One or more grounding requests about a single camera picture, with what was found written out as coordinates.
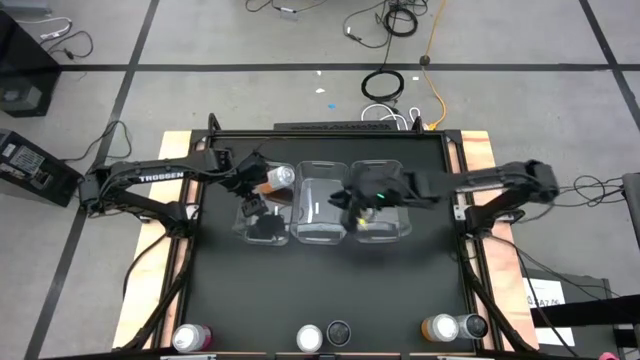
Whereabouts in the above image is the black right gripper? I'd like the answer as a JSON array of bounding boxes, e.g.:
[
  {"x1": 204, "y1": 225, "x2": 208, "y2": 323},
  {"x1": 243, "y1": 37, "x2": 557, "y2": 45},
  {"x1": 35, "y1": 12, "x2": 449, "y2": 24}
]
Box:
[{"x1": 327, "y1": 167, "x2": 409, "y2": 234}]

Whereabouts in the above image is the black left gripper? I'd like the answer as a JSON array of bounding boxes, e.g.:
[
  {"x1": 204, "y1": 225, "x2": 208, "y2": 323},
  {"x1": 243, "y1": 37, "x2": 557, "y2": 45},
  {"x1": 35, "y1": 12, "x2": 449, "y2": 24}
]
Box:
[{"x1": 227, "y1": 149, "x2": 275, "y2": 217}]

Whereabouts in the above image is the orange white soda can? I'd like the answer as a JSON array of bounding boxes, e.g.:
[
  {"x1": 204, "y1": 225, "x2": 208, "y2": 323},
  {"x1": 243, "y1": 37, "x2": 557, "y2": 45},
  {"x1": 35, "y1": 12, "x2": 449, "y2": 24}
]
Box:
[
  {"x1": 420, "y1": 313, "x2": 460, "y2": 344},
  {"x1": 257, "y1": 164, "x2": 297, "y2": 196}
]

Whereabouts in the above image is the clear plastic bin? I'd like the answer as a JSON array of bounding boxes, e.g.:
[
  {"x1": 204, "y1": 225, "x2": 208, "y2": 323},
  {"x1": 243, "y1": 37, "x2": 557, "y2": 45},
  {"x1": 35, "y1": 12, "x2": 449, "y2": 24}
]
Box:
[
  {"x1": 290, "y1": 159, "x2": 350, "y2": 246},
  {"x1": 232, "y1": 159, "x2": 293, "y2": 247},
  {"x1": 348, "y1": 158, "x2": 413, "y2": 245}
]

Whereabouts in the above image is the black can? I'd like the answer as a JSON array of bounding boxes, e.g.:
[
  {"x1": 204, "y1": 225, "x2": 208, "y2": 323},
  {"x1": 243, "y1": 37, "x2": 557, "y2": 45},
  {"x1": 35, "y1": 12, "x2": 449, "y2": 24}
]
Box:
[{"x1": 325, "y1": 319, "x2": 353, "y2": 347}]

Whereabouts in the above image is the dark can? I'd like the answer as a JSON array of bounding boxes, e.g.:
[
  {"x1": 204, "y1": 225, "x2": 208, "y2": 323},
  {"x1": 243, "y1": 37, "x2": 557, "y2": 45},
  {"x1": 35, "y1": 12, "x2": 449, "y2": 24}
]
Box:
[{"x1": 455, "y1": 313, "x2": 490, "y2": 340}]

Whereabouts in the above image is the black bar behind table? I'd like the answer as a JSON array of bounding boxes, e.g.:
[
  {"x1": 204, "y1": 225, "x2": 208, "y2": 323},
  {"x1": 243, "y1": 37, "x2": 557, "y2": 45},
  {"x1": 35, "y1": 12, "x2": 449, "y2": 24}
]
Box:
[{"x1": 272, "y1": 120, "x2": 397, "y2": 133}]

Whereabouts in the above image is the wooden base board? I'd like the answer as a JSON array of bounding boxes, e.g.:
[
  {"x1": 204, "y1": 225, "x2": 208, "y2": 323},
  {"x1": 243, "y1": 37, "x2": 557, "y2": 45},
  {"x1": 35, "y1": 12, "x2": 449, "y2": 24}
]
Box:
[{"x1": 112, "y1": 129, "x2": 540, "y2": 351}]

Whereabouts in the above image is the white paper sheet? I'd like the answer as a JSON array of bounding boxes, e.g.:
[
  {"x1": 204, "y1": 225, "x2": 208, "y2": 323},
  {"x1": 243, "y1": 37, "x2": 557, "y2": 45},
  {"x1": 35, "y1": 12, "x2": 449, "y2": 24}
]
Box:
[
  {"x1": 533, "y1": 326, "x2": 577, "y2": 348},
  {"x1": 522, "y1": 277, "x2": 567, "y2": 309}
]

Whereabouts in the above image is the black computer tower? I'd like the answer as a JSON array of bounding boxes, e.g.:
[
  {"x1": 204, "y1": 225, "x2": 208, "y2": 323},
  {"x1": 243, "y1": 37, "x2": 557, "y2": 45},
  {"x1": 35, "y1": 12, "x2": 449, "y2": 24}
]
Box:
[{"x1": 0, "y1": 128, "x2": 85, "y2": 209}]

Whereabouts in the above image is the black case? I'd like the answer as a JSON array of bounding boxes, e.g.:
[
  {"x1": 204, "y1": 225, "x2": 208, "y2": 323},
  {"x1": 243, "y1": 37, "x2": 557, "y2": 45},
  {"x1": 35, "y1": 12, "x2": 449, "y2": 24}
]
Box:
[{"x1": 522, "y1": 268, "x2": 614, "y2": 351}]

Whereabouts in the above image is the black floor box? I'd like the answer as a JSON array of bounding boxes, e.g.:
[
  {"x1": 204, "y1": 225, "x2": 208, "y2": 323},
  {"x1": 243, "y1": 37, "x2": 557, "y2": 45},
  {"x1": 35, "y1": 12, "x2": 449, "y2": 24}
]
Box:
[{"x1": 0, "y1": 83, "x2": 54, "y2": 119}]

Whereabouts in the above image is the black cabinet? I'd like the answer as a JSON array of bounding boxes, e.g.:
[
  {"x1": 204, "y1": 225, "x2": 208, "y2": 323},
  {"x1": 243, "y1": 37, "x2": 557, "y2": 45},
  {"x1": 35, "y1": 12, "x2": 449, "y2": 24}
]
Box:
[{"x1": 0, "y1": 9, "x2": 62, "y2": 86}]

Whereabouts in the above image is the black flat bar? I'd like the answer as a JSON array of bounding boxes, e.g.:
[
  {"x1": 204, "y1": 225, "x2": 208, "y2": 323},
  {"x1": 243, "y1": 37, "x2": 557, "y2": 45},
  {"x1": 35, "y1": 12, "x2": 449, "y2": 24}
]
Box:
[{"x1": 529, "y1": 293, "x2": 640, "y2": 329}]

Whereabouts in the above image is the black table frame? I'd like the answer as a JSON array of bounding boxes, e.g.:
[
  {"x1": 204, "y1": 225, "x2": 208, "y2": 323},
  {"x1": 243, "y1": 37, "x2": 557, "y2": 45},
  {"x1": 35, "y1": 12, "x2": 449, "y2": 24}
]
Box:
[{"x1": 117, "y1": 112, "x2": 536, "y2": 360}]

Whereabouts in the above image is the white floor cable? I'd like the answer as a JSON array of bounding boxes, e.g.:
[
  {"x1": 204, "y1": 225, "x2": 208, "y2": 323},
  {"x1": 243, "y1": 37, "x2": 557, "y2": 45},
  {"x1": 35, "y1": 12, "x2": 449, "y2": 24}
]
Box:
[
  {"x1": 359, "y1": 102, "x2": 422, "y2": 132},
  {"x1": 17, "y1": 16, "x2": 74, "y2": 41}
]

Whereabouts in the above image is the coiled black cable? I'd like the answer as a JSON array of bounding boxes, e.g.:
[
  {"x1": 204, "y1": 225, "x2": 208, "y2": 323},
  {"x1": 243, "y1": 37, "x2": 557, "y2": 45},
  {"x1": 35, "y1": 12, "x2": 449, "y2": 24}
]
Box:
[
  {"x1": 382, "y1": 4, "x2": 419, "y2": 39},
  {"x1": 360, "y1": 68, "x2": 406, "y2": 104}
]

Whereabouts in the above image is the orange floor cable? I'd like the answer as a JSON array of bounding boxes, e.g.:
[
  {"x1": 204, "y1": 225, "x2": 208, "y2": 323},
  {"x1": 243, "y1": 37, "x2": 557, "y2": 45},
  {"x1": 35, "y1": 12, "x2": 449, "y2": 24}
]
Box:
[{"x1": 421, "y1": 0, "x2": 449, "y2": 132}]

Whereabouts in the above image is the black floor cable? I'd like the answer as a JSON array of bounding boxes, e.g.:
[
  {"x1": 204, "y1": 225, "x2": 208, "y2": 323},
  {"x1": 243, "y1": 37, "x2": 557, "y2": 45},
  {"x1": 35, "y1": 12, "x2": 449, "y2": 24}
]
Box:
[
  {"x1": 59, "y1": 119, "x2": 134, "y2": 164},
  {"x1": 554, "y1": 173, "x2": 626, "y2": 207},
  {"x1": 122, "y1": 232, "x2": 169, "y2": 301},
  {"x1": 39, "y1": 30, "x2": 95, "y2": 61},
  {"x1": 342, "y1": 0, "x2": 396, "y2": 50},
  {"x1": 492, "y1": 207, "x2": 614, "y2": 269}
]

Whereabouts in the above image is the black cable with gray adapter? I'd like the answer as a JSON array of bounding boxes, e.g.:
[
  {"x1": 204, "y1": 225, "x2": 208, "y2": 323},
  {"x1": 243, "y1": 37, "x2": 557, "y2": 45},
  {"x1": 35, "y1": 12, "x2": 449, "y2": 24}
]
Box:
[{"x1": 244, "y1": 0, "x2": 329, "y2": 15}]

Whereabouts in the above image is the gray post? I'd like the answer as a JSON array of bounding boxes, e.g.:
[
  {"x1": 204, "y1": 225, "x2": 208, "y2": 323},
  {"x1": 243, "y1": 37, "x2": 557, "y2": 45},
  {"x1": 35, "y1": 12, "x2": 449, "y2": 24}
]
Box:
[{"x1": 621, "y1": 172, "x2": 640, "y2": 251}]

